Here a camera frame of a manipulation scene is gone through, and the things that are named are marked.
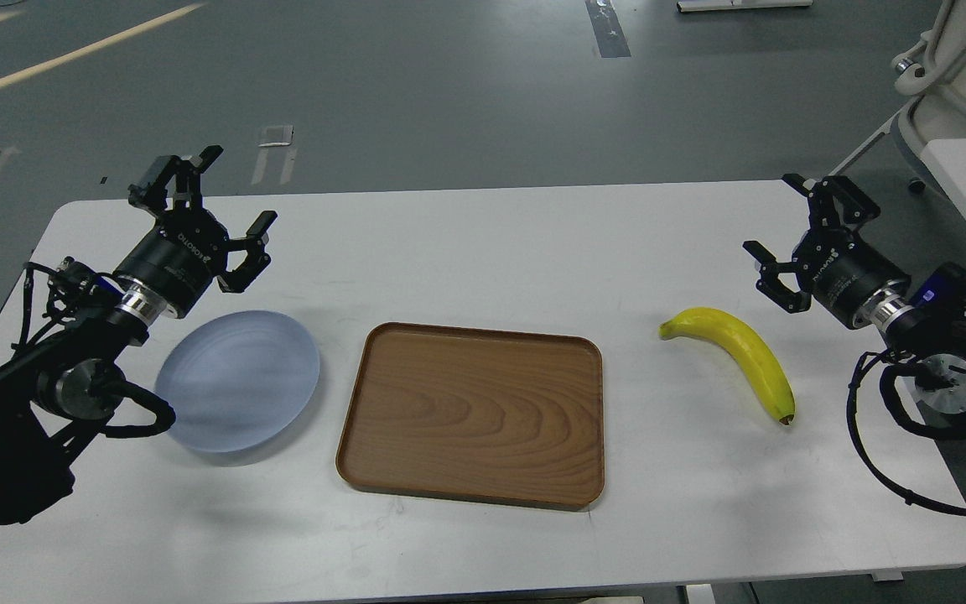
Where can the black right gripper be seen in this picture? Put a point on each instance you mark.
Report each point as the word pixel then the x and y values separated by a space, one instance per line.
pixel 833 263

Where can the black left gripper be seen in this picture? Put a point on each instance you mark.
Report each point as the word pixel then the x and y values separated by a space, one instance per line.
pixel 187 247

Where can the light blue plate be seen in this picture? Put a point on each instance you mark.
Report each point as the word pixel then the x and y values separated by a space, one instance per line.
pixel 238 381

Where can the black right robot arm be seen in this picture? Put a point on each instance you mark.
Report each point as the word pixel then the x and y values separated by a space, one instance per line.
pixel 923 378

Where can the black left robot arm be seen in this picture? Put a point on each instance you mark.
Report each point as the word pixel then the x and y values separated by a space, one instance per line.
pixel 62 386

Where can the yellow banana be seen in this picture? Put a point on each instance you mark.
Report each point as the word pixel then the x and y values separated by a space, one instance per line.
pixel 756 360

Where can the white office chair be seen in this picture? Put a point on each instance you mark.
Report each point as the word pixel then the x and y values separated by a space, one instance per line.
pixel 932 76

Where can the brown wooden tray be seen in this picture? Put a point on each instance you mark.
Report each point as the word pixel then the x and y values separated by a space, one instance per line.
pixel 476 415

